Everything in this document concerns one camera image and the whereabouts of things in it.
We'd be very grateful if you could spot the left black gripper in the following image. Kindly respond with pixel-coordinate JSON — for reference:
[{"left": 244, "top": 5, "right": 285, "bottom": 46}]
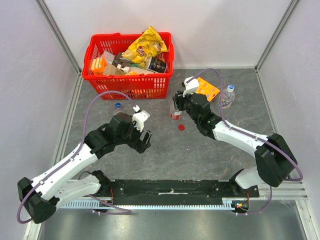
[{"left": 115, "top": 119, "right": 152, "bottom": 154}]

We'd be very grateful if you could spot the clear bottle red label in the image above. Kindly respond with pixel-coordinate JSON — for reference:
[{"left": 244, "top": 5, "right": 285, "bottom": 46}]
[{"left": 169, "top": 101, "right": 182, "bottom": 121}]

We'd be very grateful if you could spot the red bottle cap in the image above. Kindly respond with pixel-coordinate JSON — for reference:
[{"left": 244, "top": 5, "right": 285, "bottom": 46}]
[{"left": 178, "top": 124, "right": 185, "bottom": 131}]

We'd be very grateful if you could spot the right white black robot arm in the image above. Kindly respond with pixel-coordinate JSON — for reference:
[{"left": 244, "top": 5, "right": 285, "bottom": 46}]
[{"left": 172, "top": 90, "right": 298, "bottom": 197}]

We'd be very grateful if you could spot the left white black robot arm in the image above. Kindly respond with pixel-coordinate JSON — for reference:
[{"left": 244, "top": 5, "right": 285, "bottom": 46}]
[{"left": 17, "top": 110, "right": 152, "bottom": 224}]

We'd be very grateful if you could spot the clear bottle blue label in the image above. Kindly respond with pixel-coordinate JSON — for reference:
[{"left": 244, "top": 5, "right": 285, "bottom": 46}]
[{"left": 113, "top": 102, "right": 123, "bottom": 116}]

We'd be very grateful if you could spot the small bottle white cap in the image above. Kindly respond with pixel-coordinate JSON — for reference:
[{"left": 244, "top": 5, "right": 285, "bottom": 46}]
[{"left": 218, "top": 84, "right": 236, "bottom": 109}]

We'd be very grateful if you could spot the beige pump bottle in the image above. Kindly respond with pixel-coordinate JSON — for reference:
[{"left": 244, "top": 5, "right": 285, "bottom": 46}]
[{"left": 103, "top": 64, "right": 154, "bottom": 76}]

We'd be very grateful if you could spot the red plastic shopping basket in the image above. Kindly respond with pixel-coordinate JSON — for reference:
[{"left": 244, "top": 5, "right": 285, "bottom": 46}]
[{"left": 82, "top": 32, "right": 175, "bottom": 99}]

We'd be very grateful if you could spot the black instant noodle cup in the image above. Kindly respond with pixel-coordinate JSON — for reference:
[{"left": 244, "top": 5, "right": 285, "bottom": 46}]
[{"left": 145, "top": 57, "right": 168, "bottom": 74}]

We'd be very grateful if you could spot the orange cardboard box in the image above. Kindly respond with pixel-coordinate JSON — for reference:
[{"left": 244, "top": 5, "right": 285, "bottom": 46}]
[{"left": 195, "top": 77, "right": 220, "bottom": 102}]

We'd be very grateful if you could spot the yellow chips bag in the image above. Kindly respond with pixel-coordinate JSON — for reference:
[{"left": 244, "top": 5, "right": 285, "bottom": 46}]
[{"left": 121, "top": 26, "right": 168, "bottom": 68}]

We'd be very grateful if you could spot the brown snack packet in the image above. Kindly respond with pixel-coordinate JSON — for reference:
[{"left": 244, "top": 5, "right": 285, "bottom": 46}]
[{"left": 112, "top": 52, "right": 133, "bottom": 68}]

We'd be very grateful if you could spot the clear plastic packet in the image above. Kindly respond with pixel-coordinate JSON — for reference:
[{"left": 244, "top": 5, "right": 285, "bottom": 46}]
[{"left": 103, "top": 50, "right": 115, "bottom": 65}]

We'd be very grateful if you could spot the orange yellow sponge pack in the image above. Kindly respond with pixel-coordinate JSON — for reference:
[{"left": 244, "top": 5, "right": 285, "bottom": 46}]
[{"left": 90, "top": 55, "right": 108, "bottom": 76}]

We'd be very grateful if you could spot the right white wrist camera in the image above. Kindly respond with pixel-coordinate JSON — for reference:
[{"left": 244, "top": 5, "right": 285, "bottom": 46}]
[{"left": 182, "top": 76, "right": 200, "bottom": 97}]

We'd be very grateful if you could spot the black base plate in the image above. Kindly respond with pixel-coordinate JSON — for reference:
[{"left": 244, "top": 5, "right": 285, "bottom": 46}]
[{"left": 82, "top": 178, "right": 261, "bottom": 207}]

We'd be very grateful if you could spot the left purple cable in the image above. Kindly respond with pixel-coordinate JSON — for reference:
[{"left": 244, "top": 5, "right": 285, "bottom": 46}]
[{"left": 16, "top": 90, "right": 141, "bottom": 224}]

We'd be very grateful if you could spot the white slotted cable duct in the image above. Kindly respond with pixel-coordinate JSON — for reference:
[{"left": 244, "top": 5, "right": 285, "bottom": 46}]
[{"left": 60, "top": 198, "right": 245, "bottom": 211}]

